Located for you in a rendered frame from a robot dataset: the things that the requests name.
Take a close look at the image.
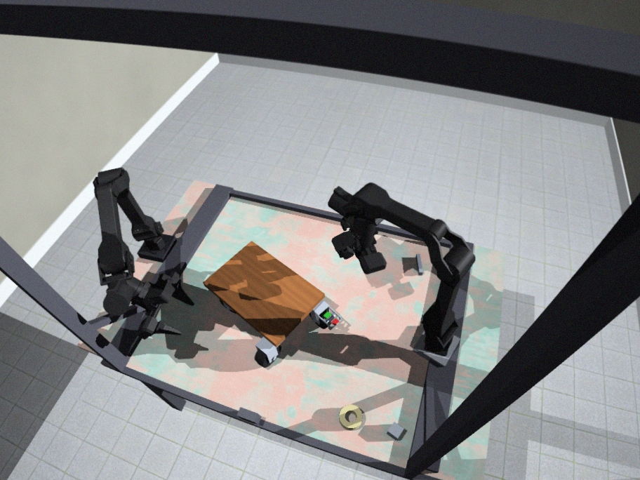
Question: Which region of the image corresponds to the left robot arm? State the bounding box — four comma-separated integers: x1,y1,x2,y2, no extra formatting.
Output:
93,168,175,316

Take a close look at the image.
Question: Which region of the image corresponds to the beige roll of tape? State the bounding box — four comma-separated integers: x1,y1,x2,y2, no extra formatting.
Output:
339,405,363,431

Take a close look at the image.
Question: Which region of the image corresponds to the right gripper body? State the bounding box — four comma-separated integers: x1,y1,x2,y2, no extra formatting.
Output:
340,216,387,274

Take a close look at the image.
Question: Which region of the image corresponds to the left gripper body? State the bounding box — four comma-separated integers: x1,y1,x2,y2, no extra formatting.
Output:
131,272,181,340

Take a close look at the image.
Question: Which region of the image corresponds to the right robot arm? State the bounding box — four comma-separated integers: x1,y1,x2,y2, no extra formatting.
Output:
328,182,476,356

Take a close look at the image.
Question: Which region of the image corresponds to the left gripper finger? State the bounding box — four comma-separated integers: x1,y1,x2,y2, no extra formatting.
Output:
151,321,182,336
172,279,194,306

